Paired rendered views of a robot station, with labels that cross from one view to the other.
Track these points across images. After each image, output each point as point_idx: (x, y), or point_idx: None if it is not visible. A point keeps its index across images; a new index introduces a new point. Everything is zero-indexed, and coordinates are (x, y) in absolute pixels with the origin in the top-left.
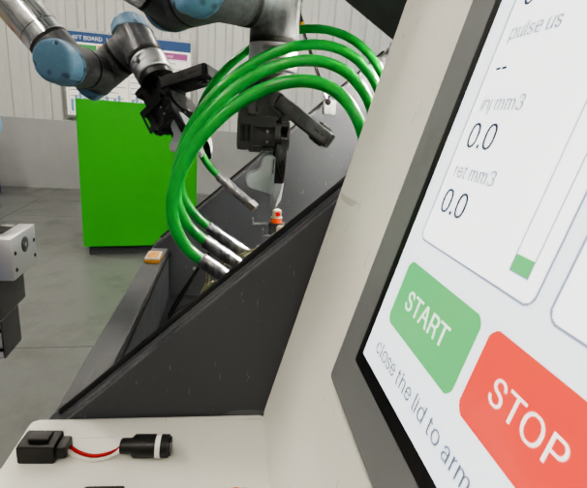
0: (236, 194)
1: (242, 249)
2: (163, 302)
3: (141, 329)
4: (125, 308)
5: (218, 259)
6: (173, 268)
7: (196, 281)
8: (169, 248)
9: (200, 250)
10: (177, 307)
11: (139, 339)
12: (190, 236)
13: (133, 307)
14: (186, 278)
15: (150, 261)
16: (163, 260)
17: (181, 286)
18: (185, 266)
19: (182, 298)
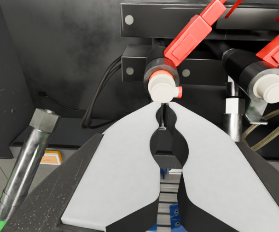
0: (39, 162)
1: (241, 130)
2: (68, 122)
3: (163, 142)
4: (168, 164)
5: None
6: (20, 127)
7: (20, 101)
8: (7, 145)
9: None
10: (61, 108)
11: (171, 140)
12: None
13: (166, 159)
14: (22, 111)
15: (61, 158)
16: (49, 147)
17: (28, 111)
18: (14, 119)
19: (42, 105)
